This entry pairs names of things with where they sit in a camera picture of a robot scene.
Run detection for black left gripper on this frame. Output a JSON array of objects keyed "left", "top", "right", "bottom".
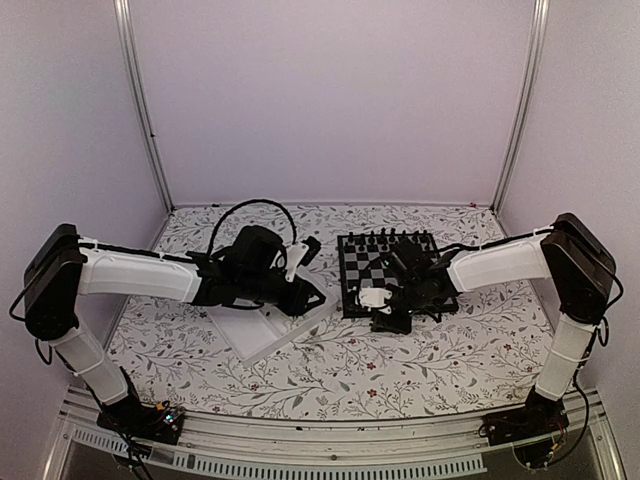
[{"left": 239, "top": 271, "right": 327, "bottom": 318}]

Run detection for white plastic tray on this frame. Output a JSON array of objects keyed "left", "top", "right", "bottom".
[{"left": 207, "top": 286, "right": 339, "bottom": 366}]

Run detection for black and silver chessboard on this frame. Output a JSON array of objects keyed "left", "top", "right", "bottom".
[{"left": 337, "top": 235, "right": 439, "bottom": 319}]

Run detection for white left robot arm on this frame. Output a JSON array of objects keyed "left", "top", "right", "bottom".
[{"left": 9, "top": 224, "right": 326, "bottom": 434}]

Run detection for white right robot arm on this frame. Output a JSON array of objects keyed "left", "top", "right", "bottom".
[{"left": 357, "top": 213, "right": 624, "bottom": 436}]

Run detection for black chess pieces back row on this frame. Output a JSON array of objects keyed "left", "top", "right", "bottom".
[{"left": 338, "top": 228, "right": 435, "bottom": 249}]

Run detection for black chess pawns row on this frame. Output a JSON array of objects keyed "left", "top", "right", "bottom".
[{"left": 344, "top": 237, "right": 392, "bottom": 253}]

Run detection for floral patterned table mat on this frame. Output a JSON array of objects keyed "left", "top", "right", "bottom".
[{"left": 108, "top": 205, "right": 552, "bottom": 420}]

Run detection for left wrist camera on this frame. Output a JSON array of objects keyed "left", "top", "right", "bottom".
[{"left": 284, "top": 236, "right": 321, "bottom": 282}]

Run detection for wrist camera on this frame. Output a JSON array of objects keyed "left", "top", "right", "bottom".
[
  {"left": 355, "top": 287, "right": 393, "bottom": 314},
  {"left": 284, "top": 236, "right": 321, "bottom": 282}
]

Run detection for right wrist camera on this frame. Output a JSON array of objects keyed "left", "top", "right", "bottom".
[{"left": 355, "top": 287, "right": 393, "bottom": 314}]

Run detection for front aluminium rail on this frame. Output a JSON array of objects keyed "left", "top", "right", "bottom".
[{"left": 43, "top": 388, "right": 628, "bottom": 479}]

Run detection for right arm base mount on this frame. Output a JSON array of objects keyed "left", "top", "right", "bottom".
[{"left": 477, "top": 390, "right": 569, "bottom": 470}]

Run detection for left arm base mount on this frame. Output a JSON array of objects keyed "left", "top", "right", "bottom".
[{"left": 96, "top": 394, "right": 185, "bottom": 445}]

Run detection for right aluminium frame post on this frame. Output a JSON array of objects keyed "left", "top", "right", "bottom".
[{"left": 491, "top": 0, "right": 550, "bottom": 216}]

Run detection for aluminium frame post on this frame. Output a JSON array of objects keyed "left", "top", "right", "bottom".
[
  {"left": 113, "top": 0, "right": 175, "bottom": 213},
  {"left": 491, "top": 0, "right": 550, "bottom": 216}
]

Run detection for left aluminium frame post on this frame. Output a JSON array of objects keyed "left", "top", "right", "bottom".
[{"left": 113, "top": 0, "right": 175, "bottom": 213}]

